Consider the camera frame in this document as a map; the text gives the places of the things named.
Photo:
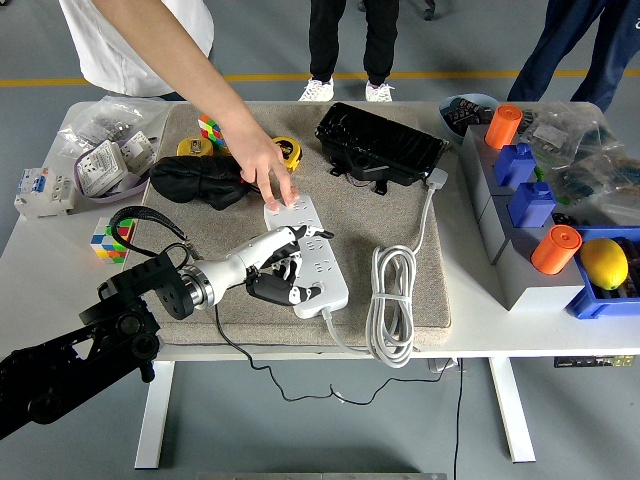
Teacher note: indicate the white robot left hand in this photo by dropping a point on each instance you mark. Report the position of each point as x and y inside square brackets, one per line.
[245, 257]

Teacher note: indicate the person's left hand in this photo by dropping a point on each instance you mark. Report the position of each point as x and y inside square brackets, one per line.
[260, 157]

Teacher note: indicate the white power strip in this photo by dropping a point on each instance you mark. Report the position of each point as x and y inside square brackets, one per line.
[325, 265]

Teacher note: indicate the person's left forearm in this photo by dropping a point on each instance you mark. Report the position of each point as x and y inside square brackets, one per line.
[195, 65]

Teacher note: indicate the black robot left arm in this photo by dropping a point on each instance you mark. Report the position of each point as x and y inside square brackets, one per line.
[150, 280]

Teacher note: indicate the large colourful puzzle cube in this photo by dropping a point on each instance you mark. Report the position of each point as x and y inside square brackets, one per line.
[209, 129]

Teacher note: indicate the round yellow tape measure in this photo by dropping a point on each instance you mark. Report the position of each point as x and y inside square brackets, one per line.
[192, 146]

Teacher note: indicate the black fabric pouch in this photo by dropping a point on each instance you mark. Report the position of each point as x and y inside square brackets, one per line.
[190, 180]

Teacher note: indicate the grey-brown mat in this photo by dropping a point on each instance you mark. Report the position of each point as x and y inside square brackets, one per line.
[350, 225]

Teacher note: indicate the black wrapped electronic device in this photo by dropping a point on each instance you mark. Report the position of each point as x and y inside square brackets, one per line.
[380, 142]

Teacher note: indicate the person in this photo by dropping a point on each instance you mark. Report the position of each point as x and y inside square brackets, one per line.
[575, 45]
[325, 40]
[105, 50]

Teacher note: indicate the purple tray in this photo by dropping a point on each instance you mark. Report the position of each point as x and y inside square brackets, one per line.
[125, 192]

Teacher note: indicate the small colourful puzzle cube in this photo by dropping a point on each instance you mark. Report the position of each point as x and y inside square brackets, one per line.
[102, 245]

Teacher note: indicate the clear bag of screws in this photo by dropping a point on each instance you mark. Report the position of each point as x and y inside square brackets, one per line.
[115, 117]

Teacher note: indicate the white table leg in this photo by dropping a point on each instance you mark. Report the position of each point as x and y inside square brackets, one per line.
[512, 410]
[155, 415]

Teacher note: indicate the light blue bowl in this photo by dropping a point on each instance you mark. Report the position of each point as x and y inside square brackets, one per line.
[450, 127]

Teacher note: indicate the black component packets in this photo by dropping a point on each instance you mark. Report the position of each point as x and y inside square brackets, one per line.
[467, 112]

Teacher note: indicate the white circuit breaker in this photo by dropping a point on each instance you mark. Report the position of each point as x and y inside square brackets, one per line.
[42, 192]

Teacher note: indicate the grey holder box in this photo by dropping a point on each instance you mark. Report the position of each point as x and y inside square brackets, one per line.
[530, 292]
[492, 225]
[475, 165]

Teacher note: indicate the black chair caster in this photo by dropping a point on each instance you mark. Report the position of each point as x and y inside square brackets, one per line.
[428, 11]

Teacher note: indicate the grey box under table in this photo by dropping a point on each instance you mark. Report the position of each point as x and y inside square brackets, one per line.
[442, 366]

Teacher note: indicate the orange cylinder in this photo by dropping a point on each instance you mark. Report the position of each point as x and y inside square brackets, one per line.
[504, 127]
[556, 250]

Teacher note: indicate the blue plastic block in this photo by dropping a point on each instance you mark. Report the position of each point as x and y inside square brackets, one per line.
[532, 205]
[515, 166]

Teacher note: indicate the small green piece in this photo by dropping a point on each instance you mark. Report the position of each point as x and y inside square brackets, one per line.
[562, 200]
[539, 173]

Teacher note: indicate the clear bag of components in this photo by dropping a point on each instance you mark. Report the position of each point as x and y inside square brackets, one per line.
[600, 180]
[565, 130]

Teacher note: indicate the small black part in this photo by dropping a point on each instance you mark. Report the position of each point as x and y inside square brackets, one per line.
[561, 218]

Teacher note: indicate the blue storage bin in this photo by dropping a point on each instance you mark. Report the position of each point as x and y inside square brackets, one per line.
[590, 302]

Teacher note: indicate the yellow lemon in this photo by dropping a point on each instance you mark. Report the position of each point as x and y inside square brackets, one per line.
[603, 263]

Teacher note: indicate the black table control panel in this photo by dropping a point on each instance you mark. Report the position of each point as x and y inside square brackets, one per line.
[592, 361]

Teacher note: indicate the white wall socket module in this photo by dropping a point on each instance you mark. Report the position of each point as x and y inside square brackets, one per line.
[137, 150]
[100, 167]

